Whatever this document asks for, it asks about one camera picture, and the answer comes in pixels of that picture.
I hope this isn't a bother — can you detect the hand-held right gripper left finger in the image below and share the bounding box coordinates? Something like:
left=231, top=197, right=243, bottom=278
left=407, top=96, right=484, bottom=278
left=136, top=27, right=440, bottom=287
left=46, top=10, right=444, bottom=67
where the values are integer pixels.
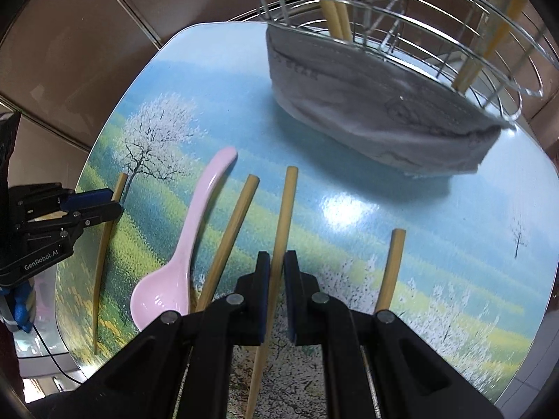
left=57, top=251, right=271, bottom=419

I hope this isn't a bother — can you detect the wire utensil holder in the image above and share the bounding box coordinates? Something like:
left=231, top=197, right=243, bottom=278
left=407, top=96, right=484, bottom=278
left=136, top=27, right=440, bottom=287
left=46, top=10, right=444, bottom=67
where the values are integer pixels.
left=247, top=0, right=544, bottom=123

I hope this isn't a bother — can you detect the black cable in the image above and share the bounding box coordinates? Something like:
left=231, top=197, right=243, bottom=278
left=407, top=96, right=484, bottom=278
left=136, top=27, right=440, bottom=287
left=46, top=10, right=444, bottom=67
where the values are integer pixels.
left=30, top=325, right=88, bottom=387

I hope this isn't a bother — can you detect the bamboo chopstick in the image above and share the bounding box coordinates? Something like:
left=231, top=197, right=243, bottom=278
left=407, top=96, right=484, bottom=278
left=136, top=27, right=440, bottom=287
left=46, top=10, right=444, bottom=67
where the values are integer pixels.
left=196, top=175, right=260, bottom=313
left=306, top=0, right=343, bottom=39
left=452, top=0, right=525, bottom=93
left=322, top=0, right=354, bottom=41
left=92, top=173, right=129, bottom=355
left=375, top=228, right=407, bottom=314
left=245, top=166, right=300, bottom=419

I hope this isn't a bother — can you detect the pink plastic spoon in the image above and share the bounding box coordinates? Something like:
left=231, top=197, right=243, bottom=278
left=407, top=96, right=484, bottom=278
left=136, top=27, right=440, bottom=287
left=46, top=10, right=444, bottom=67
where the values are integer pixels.
left=130, top=147, right=239, bottom=332

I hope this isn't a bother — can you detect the person's left hand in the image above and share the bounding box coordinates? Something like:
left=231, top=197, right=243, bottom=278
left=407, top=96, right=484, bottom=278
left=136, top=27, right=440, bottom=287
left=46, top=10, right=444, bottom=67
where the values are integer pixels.
left=9, top=280, right=38, bottom=333

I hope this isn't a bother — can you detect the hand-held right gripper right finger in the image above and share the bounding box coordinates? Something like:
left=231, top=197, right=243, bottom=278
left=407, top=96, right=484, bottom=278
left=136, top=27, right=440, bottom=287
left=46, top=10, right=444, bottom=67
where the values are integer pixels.
left=284, top=251, right=507, bottom=419

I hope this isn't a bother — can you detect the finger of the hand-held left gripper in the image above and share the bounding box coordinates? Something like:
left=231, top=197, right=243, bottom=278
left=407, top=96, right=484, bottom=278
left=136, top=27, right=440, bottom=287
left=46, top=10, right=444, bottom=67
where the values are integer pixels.
left=59, top=188, right=115, bottom=211
left=57, top=201, right=123, bottom=238

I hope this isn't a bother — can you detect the grey fabric wrap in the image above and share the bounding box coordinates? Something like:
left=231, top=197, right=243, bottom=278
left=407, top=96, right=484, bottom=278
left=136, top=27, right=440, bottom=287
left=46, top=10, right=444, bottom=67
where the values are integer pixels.
left=266, top=22, right=503, bottom=179

